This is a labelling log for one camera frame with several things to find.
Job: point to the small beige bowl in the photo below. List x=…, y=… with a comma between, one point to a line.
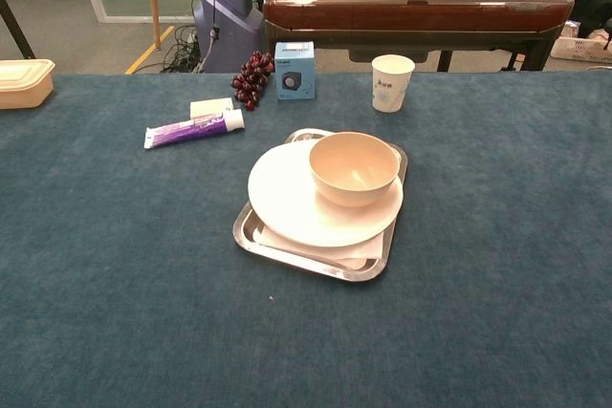
x=354, y=174

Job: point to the purple grey robot base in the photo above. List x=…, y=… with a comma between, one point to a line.
x=229, y=11

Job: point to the round white plate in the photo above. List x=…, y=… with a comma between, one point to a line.
x=287, y=202

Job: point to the silver metal tray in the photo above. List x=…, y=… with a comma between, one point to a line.
x=248, y=236

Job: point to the light blue speaker box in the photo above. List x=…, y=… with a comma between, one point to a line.
x=294, y=71

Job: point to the dark red grape bunch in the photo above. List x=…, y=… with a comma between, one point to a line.
x=251, y=78

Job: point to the small white soap box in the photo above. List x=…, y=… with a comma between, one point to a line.
x=210, y=107

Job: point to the white paper cup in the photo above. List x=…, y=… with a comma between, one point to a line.
x=389, y=88

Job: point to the purple toothpaste tube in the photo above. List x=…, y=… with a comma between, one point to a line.
x=191, y=128

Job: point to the brown mahjong table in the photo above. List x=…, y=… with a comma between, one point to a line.
x=411, y=11

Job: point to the blue felt table cover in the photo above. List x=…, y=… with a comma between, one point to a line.
x=119, y=260

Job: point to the beige lidded food container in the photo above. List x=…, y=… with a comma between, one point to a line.
x=21, y=85

